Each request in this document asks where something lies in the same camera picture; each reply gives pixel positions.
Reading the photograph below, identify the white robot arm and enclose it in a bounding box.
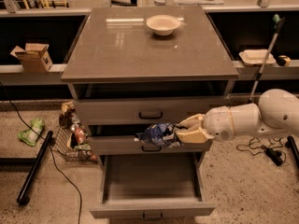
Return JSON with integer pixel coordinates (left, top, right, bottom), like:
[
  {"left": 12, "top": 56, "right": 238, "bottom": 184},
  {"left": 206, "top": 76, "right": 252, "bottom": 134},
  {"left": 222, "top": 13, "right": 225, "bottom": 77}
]
[{"left": 175, "top": 89, "right": 299, "bottom": 144}]

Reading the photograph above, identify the open cardboard box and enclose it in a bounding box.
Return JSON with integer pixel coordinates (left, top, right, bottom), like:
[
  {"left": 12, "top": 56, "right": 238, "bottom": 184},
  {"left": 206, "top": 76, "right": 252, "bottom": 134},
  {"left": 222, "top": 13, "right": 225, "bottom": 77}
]
[{"left": 10, "top": 43, "right": 52, "bottom": 73}]

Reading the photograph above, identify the green snack bag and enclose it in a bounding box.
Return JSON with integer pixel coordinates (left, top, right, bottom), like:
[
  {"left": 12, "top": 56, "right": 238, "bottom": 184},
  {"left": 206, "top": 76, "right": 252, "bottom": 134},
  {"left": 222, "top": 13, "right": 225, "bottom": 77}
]
[{"left": 18, "top": 118, "right": 45, "bottom": 147}]

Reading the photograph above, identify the black stand leg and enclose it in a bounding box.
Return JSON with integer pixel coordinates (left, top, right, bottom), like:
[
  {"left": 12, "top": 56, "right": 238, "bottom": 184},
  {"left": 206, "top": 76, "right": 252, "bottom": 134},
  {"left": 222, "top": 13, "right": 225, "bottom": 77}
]
[
  {"left": 0, "top": 131, "right": 53, "bottom": 206},
  {"left": 285, "top": 136, "right": 299, "bottom": 169}
]

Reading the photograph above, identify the black cable left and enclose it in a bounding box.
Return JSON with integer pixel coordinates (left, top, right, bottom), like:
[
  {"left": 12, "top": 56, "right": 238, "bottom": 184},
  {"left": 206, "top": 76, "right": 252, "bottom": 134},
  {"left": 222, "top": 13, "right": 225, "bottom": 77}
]
[{"left": 0, "top": 81, "right": 83, "bottom": 224}]

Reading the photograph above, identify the black power adapter cable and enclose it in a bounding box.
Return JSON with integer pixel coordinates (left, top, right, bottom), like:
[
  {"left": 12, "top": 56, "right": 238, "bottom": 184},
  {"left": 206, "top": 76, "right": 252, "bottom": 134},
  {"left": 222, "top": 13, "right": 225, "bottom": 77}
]
[{"left": 235, "top": 136, "right": 291, "bottom": 167}]

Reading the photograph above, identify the grey drawer cabinet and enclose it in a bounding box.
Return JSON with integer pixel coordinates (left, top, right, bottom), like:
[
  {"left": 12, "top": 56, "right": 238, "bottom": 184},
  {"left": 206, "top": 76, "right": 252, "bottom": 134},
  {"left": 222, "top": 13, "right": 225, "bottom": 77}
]
[{"left": 61, "top": 5, "right": 240, "bottom": 161}]

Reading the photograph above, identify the black stand leg left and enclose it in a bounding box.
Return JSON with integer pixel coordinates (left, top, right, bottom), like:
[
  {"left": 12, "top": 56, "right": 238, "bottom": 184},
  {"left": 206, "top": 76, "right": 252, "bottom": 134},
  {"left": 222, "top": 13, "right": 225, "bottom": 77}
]
[{"left": 0, "top": 131, "right": 53, "bottom": 206}]

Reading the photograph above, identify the brown snack bag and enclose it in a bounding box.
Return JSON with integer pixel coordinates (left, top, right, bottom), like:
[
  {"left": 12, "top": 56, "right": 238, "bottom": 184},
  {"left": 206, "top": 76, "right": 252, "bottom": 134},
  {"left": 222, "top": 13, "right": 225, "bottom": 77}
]
[{"left": 59, "top": 102, "right": 75, "bottom": 128}]

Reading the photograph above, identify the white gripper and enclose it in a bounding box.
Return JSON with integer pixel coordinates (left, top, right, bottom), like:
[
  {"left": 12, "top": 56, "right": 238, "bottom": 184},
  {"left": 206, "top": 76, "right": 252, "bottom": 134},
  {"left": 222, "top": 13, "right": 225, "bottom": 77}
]
[{"left": 176, "top": 106, "right": 235, "bottom": 144}]

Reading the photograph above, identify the top grey drawer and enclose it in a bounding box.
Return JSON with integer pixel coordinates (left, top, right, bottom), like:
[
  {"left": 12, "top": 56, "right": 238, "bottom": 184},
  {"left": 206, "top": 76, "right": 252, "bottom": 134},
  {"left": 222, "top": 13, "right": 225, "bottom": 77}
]
[{"left": 73, "top": 97, "right": 228, "bottom": 126}]

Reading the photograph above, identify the white foam takeout tray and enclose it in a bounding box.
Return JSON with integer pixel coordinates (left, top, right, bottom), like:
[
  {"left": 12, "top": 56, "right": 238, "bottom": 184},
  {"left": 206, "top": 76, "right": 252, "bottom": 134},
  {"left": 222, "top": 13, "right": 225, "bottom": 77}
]
[{"left": 239, "top": 49, "right": 267, "bottom": 66}]

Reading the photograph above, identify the yellow tape measure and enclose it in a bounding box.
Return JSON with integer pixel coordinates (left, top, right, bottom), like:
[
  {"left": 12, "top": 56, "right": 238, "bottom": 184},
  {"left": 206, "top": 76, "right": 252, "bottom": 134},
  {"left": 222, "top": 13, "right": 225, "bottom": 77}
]
[{"left": 277, "top": 55, "right": 291, "bottom": 66}]

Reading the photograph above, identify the red snack packet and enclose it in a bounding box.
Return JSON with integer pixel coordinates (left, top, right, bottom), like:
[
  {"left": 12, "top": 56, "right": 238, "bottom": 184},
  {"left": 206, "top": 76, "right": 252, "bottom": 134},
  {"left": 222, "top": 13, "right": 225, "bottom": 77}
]
[{"left": 71, "top": 124, "right": 87, "bottom": 145}]

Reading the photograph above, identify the middle grey drawer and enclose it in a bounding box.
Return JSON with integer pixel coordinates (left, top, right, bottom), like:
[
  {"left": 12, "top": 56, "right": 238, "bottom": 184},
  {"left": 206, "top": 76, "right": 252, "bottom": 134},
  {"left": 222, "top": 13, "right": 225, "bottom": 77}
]
[{"left": 89, "top": 135, "right": 212, "bottom": 156}]

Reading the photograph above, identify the wire basket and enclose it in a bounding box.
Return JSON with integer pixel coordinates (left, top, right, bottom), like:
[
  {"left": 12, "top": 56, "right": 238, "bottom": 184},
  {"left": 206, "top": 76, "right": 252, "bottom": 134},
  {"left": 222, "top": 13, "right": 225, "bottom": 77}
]
[{"left": 54, "top": 128, "right": 97, "bottom": 162}]

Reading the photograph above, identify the grey drawer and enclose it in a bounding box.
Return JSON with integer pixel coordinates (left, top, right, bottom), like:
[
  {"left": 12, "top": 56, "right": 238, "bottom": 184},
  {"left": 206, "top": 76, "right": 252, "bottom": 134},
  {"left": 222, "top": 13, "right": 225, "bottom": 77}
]
[
  {"left": 73, "top": 97, "right": 228, "bottom": 126},
  {"left": 89, "top": 135, "right": 212, "bottom": 156},
  {"left": 91, "top": 153, "right": 215, "bottom": 219}
]

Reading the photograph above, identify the white paper bowl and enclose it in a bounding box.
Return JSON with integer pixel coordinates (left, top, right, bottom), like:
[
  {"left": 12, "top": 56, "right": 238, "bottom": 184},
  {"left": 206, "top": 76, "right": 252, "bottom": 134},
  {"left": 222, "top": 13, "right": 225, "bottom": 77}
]
[{"left": 146, "top": 15, "right": 180, "bottom": 36}]

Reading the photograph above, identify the reacher grabber tool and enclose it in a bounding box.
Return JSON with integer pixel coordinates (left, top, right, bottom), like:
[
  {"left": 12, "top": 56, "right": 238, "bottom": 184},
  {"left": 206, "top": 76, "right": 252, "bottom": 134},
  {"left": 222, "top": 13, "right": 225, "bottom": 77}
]
[{"left": 248, "top": 14, "right": 285, "bottom": 104}]

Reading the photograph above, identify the bottom grey drawer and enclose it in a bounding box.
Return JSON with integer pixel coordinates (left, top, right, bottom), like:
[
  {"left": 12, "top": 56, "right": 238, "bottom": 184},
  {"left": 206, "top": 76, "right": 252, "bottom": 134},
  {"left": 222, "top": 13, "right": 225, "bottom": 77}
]
[{"left": 91, "top": 153, "right": 215, "bottom": 219}]

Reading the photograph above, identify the black stand leg right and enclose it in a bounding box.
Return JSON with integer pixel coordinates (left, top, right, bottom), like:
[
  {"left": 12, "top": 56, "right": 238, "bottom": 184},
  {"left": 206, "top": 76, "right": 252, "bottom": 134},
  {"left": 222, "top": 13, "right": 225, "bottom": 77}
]
[{"left": 285, "top": 136, "right": 299, "bottom": 169}]

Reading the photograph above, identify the blue chip bag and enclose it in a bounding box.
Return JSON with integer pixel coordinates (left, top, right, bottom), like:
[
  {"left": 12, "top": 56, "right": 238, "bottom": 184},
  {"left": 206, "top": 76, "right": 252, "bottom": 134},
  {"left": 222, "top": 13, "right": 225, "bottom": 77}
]
[{"left": 135, "top": 123, "right": 182, "bottom": 147}]

